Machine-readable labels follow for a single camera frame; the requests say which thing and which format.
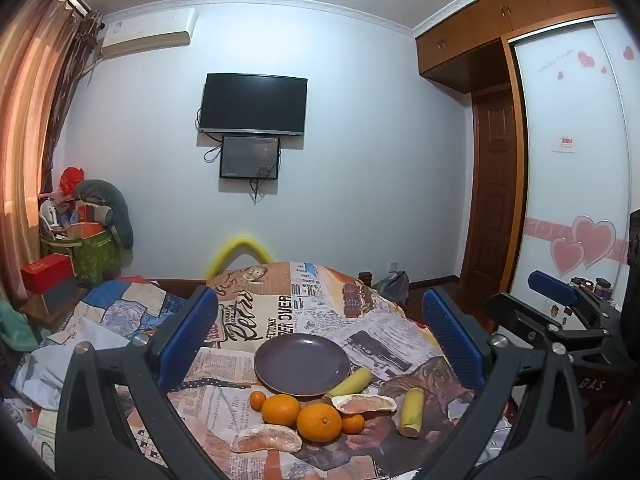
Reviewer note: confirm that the teal cloth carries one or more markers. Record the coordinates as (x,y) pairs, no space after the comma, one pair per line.
(15,325)

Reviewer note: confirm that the small black wall monitor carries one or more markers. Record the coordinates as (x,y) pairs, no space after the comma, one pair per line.
(249,156)

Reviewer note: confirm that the peeled pomelo segment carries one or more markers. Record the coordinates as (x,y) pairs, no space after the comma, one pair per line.
(364,404)
(265,440)

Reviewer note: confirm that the grey bag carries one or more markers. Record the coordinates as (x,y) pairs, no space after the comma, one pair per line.
(394,284)

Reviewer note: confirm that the red plastic bag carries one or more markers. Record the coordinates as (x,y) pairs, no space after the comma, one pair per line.
(71,179)

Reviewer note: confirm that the dark grey plate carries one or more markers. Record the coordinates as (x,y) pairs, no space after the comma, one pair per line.
(300,365)

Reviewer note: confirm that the white air conditioner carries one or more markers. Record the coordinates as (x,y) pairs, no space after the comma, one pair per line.
(145,32)

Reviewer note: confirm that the green storage box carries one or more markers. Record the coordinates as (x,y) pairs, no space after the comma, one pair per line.
(92,257)

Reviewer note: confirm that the dark wooden bed post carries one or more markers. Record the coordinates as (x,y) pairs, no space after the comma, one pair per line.
(365,277)

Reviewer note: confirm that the yellow foam tube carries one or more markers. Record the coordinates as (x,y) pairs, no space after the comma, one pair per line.
(240,247)

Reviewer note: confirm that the brown wooden door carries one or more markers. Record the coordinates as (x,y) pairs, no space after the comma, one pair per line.
(495,185)

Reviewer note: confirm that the newspaper print blanket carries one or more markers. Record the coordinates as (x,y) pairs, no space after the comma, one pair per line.
(280,310)

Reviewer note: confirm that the small tangerine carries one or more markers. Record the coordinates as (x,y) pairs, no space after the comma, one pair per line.
(354,424)
(257,400)

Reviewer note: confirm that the large orange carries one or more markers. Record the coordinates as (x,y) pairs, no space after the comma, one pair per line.
(320,422)
(281,411)

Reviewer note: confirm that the red box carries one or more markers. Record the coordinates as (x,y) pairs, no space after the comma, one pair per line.
(47,272)

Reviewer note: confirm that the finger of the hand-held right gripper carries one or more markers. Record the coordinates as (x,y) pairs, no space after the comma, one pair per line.
(550,285)
(517,310)

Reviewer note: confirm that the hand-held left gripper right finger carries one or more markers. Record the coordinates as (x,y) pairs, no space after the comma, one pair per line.
(452,342)

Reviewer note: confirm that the white heart print wardrobe door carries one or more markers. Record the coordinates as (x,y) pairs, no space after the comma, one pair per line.
(570,160)

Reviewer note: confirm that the orange pink curtain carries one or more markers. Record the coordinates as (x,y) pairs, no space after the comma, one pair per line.
(30,110)

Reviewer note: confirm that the brown wooden overhead cabinet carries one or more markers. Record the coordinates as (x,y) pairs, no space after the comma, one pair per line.
(490,20)

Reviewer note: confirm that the black wall television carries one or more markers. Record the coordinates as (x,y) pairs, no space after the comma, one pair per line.
(252,104)

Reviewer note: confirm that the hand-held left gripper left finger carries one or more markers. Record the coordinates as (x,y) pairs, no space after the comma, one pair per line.
(189,340)

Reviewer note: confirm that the yellow-green sugarcane piece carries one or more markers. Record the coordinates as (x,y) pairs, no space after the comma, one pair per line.
(351,382)
(411,411)

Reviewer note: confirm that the blue patchwork quilt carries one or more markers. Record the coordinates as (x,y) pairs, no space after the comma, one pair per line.
(115,305)

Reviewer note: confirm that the brown patterned curtain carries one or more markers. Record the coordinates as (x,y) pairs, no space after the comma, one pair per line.
(80,75)

